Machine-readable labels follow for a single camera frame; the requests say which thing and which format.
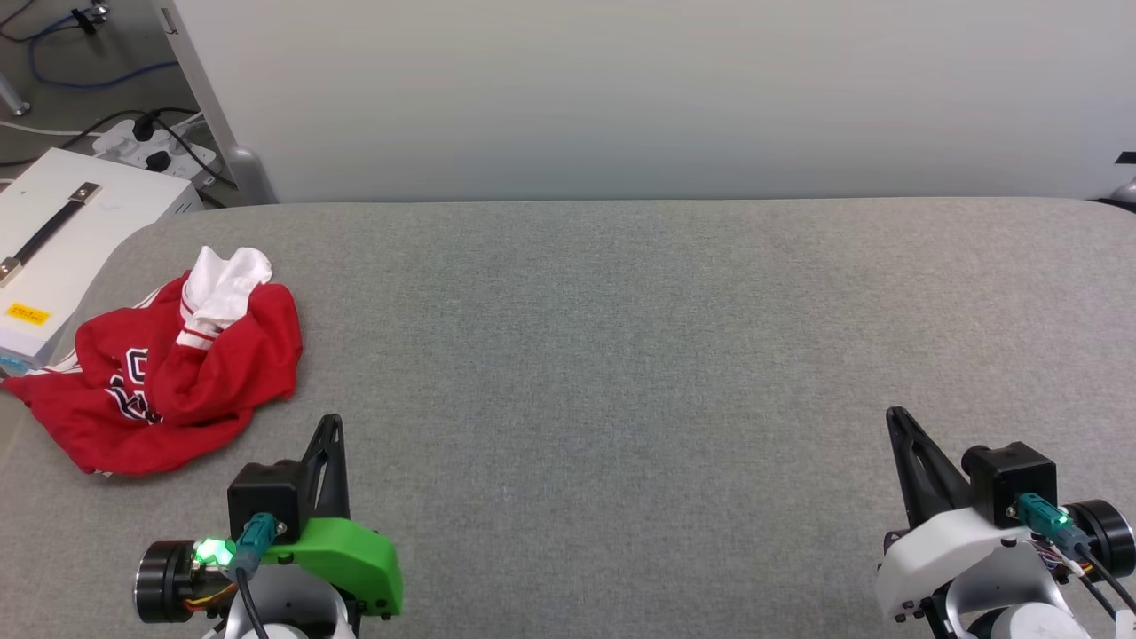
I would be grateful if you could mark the black clamp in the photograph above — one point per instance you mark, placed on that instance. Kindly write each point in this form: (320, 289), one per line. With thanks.
(90, 13)

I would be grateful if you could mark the white power strip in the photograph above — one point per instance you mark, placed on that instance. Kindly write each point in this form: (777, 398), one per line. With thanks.
(169, 146)

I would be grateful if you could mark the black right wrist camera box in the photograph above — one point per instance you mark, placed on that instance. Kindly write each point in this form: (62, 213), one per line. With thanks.
(1012, 475)

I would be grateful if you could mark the yellow warning label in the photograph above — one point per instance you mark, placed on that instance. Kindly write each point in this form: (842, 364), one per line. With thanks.
(27, 313)

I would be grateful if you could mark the white equipment box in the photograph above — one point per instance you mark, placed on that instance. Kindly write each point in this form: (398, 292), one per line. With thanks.
(89, 240)

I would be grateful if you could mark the red white basketball jersey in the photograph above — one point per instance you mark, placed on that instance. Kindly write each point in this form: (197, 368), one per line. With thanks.
(213, 373)

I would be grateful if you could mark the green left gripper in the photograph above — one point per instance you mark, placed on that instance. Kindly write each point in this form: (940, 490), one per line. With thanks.
(355, 559)

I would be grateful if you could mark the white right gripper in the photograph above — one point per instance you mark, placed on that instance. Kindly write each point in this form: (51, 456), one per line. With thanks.
(941, 550)

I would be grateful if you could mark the grey partition foot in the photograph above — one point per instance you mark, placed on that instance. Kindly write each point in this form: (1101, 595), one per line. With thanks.
(251, 177)

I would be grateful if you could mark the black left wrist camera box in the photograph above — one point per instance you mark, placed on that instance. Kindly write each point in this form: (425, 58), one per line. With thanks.
(262, 493)

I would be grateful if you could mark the grey round base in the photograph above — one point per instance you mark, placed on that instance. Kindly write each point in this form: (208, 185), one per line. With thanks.
(1125, 191)

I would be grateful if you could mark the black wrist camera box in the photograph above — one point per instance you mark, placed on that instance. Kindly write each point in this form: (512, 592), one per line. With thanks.
(1012, 475)
(262, 493)

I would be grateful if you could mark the white partition panel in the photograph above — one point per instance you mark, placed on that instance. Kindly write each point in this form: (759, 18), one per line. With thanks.
(666, 98)

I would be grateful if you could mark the grey stand foot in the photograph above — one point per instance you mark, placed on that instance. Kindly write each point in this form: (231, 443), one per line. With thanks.
(16, 102)

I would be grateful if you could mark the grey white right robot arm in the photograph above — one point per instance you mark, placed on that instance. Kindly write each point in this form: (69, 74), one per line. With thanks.
(1021, 612)

